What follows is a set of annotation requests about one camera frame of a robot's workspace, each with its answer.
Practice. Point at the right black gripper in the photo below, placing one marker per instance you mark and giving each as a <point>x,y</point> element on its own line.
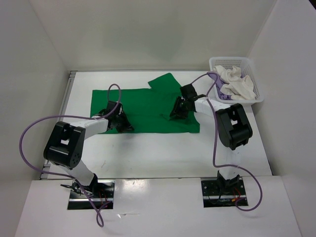
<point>179,114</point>

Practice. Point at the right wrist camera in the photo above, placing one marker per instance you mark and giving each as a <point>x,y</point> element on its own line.
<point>188,91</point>

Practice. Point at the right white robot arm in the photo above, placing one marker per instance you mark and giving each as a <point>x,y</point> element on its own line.
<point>232,127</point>

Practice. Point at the white plastic basket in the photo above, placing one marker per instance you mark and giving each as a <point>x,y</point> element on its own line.
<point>246,69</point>

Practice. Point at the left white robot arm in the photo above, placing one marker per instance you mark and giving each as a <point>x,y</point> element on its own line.
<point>65,145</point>

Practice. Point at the cream white t shirt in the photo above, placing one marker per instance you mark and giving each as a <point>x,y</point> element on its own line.
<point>232,86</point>

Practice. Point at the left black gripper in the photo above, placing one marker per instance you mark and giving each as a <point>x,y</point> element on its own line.
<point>127,127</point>

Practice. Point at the green t shirt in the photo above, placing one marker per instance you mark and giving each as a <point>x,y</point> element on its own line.
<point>148,109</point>

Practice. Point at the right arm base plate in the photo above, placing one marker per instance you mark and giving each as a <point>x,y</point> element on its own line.
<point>212,197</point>

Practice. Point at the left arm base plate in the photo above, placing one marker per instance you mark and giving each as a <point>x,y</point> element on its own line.
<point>103,198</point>

